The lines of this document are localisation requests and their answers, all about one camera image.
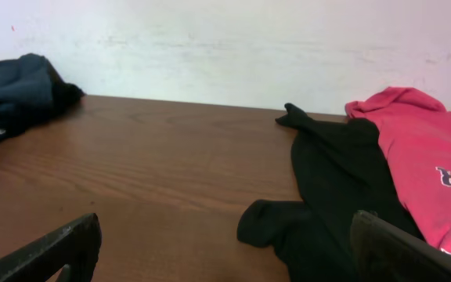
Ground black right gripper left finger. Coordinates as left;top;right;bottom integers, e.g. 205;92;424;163
0;213;102;282

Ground dark navy folded clothes pile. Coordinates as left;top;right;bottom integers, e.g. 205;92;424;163
0;66;86;144

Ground red printed t-shirt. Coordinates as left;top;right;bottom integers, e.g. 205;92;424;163
345;87;451;255

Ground blue denim shorts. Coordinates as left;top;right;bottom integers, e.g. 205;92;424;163
0;53;62;131

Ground black t-shirt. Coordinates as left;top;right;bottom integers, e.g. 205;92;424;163
236;103;422;281

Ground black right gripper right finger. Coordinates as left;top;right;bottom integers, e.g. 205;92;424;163
350;211;451;282

